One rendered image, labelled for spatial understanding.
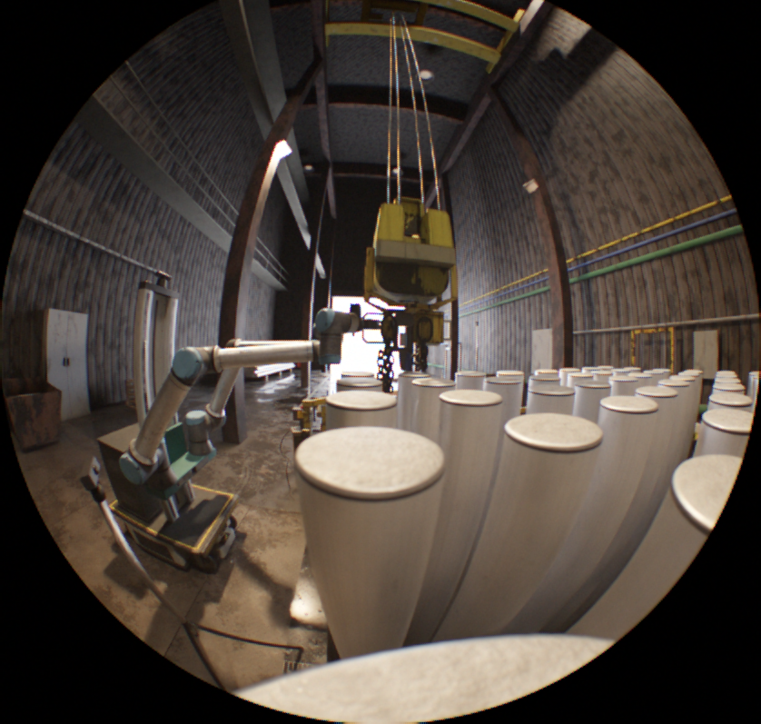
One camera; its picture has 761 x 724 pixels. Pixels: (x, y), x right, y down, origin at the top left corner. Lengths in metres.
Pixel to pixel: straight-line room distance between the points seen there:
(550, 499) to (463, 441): 0.29
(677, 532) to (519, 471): 0.23
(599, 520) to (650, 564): 0.42
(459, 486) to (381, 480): 0.43
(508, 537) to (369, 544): 0.24
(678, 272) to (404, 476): 5.23
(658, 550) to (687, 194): 5.54
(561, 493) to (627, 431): 0.28
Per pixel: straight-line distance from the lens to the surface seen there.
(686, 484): 0.28
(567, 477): 0.35
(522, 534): 0.40
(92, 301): 6.40
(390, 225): 1.11
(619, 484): 0.64
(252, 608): 1.70
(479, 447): 0.58
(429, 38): 9.64
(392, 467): 0.22
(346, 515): 0.21
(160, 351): 1.67
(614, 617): 0.34
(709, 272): 5.18
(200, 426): 1.71
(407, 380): 1.08
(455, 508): 0.66
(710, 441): 0.56
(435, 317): 1.25
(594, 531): 0.71
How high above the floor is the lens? 1.46
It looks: 2 degrees up
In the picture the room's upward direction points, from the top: 2 degrees clockwise
